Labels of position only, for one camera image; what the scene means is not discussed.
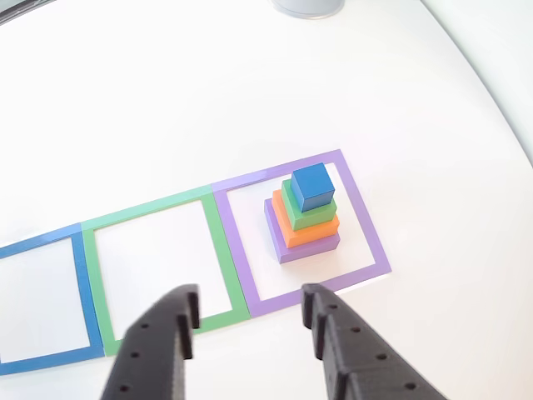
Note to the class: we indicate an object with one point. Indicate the purple block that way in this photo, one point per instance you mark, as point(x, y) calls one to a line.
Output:
point(308, 253)

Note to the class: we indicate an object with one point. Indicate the orange block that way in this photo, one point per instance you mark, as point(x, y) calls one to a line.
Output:
point(312, 238)

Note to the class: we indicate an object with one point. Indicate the green block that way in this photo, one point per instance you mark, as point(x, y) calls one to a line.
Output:
point(310, 220)

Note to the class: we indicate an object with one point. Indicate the small blue cube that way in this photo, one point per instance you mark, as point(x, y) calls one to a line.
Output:
point(312, 185)

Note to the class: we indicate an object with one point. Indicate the blue square frame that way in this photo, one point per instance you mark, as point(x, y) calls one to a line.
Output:
point(89, 300)

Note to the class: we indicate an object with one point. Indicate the green square frame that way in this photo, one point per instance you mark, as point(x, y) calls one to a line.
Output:
point(225, 258)

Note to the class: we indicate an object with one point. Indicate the purple square frame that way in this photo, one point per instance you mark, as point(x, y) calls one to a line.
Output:
point(366, 216)

